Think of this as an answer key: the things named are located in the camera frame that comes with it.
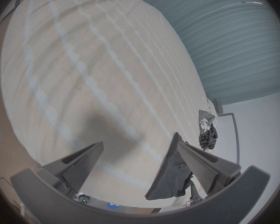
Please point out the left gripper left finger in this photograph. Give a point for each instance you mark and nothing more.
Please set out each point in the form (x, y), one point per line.
(81, 169)

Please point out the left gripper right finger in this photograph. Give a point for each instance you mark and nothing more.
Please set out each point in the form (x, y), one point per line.
(200, 169)

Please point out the black T-shirt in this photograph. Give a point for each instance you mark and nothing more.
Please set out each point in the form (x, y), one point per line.
(170, 176)

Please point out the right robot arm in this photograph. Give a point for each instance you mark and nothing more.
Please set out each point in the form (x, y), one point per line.
(196, 192)

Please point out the pile of clothes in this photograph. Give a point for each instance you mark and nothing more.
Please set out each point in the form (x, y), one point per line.
(207, 134)

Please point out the bed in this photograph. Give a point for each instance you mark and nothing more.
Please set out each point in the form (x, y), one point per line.
(95, 78)

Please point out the white printed pillow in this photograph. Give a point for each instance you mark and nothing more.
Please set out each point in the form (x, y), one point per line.
(212, 108)

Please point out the grey bedside table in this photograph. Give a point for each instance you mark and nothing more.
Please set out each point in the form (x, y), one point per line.
(218, 106)

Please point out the blue-green curtain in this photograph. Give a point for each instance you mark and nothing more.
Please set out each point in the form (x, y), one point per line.
(235, 55)
(189, 3)

